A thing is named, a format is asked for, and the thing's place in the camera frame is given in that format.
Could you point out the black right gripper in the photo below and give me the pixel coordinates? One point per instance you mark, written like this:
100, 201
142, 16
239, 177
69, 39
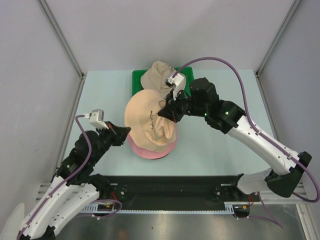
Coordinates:
170, 110

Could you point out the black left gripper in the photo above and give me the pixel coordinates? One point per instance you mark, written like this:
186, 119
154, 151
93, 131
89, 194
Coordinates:
119, 133

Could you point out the peach embroidered bucket hat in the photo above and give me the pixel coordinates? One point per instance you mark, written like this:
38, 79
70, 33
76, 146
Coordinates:
148, 130

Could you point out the beige smile bucket hat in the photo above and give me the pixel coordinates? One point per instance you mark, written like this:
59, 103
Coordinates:
154, 79

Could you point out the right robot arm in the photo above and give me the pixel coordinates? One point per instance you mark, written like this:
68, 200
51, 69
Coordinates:
286, 166

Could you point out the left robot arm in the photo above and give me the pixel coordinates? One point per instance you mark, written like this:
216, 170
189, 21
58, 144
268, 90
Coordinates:
74, 186

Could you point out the green plastic tray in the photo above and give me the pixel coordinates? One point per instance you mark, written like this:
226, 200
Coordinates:
136, 85

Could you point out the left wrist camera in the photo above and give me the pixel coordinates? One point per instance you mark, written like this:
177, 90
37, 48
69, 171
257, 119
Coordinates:
96, 119

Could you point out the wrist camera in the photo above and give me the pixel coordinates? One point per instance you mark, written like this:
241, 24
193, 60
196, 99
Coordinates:
177, 82
96, 119

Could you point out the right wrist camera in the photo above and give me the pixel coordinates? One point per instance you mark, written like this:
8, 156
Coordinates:
177, 82

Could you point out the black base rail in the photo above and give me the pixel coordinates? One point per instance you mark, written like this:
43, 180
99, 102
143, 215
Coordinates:
166, 193

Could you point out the white cable duct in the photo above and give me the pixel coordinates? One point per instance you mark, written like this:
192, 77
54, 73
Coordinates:
228, 209

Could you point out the aluminium frame post left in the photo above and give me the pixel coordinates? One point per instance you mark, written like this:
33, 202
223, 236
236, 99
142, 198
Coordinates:
48, 13

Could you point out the aluminium frame post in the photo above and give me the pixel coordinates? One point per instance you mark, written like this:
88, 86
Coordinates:
278, 36
48, 13

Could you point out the aluminium frame post right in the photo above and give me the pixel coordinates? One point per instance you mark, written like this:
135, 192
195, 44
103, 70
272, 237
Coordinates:
278, 36

